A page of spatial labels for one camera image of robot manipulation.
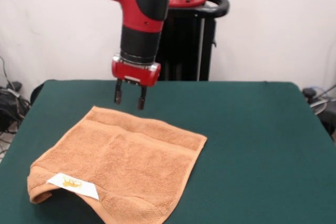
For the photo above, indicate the dark green table cloth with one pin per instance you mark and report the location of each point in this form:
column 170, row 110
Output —
column 262, row 155

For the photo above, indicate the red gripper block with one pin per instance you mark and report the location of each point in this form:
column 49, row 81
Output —
column 131, row 73

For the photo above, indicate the orange terry towel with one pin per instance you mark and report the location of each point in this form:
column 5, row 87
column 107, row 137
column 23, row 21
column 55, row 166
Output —
column 126, row 166

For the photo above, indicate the small black oval device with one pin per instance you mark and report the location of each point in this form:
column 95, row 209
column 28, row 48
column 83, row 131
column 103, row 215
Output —
column 309, row 93

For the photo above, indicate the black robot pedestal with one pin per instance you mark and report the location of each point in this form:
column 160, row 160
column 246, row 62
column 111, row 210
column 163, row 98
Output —
column 194, row 45

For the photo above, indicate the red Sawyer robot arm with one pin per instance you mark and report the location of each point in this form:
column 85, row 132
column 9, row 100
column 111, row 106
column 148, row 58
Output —
column 141, row 3

